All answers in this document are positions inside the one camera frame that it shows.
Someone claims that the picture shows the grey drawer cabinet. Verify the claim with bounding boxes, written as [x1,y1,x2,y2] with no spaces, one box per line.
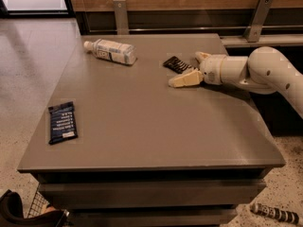
[18,34,284,227]

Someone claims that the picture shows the wire mesh basket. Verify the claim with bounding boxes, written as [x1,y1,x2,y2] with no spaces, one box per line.
[27,187,49,218]

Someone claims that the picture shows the left metal wall bracket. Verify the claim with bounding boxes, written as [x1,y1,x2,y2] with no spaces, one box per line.
[113,0,129,35]

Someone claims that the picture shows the black curved seat object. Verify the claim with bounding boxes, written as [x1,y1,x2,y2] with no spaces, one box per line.
[0,190,67,227]

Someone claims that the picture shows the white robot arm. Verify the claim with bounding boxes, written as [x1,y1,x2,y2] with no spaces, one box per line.
[169,46,303,118]

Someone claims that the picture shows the metal wall bracket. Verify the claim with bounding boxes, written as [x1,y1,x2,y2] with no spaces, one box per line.
[243,0,274,43]
[113,0,129,35]

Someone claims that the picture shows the right metal wall bracket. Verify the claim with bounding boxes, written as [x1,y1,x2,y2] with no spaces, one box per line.
[243,0,274,43]

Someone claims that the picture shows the dark blue bar wrapper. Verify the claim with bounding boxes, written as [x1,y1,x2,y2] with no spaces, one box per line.
[48,101,78,145]

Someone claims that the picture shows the black chocolate bar wrapper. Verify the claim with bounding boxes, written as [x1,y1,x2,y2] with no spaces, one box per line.
[163,56,192,74]

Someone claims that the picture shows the white plastic water bottle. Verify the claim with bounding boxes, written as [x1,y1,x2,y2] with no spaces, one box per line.
[83,39,136,65]

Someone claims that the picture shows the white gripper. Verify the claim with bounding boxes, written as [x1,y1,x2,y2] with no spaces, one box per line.
[169,51,225,88]

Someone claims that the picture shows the black white striped cylinder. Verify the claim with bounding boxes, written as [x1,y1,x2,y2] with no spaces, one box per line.
[250,203,303,225]

